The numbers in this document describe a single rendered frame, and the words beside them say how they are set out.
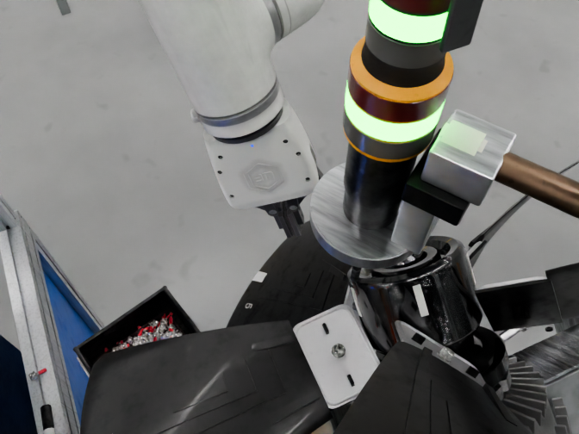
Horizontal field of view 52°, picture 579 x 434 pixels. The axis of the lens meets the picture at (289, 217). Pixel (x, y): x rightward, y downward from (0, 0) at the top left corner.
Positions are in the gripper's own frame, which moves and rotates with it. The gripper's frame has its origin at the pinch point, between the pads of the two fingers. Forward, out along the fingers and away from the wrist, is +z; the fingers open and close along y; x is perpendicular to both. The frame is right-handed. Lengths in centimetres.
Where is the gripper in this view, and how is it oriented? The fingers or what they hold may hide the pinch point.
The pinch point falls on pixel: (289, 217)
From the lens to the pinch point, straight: 68.2
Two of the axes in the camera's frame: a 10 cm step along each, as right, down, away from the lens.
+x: -0.2, -7.3, 6.8
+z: 2.8, 6.5, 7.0
